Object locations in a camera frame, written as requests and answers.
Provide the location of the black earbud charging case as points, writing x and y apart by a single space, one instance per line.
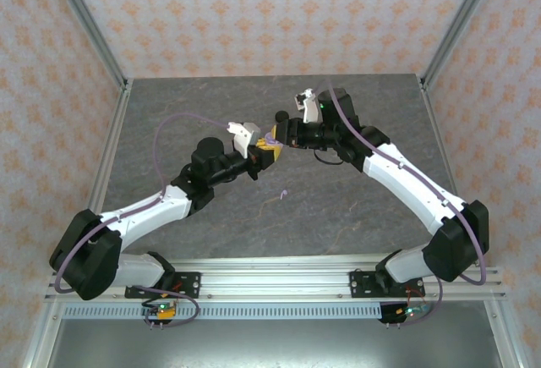
282 116

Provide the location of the small control circuit board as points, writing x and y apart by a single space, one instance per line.
412 310
162 309

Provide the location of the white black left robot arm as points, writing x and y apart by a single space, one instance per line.
148 211

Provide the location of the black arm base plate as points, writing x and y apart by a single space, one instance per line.
361 285
188 285

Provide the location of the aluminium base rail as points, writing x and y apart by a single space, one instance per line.
274 279

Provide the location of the grey metal sheet panel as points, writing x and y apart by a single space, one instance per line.
274 344

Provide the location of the aluminium table side rail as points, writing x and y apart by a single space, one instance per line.
439 139
110 148

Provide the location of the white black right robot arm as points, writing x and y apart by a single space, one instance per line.
406 184

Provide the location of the aluminium frame leg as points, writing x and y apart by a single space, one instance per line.
505 334
42 334

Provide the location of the aluminium frame corner post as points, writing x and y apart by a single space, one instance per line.
456 25
91 25

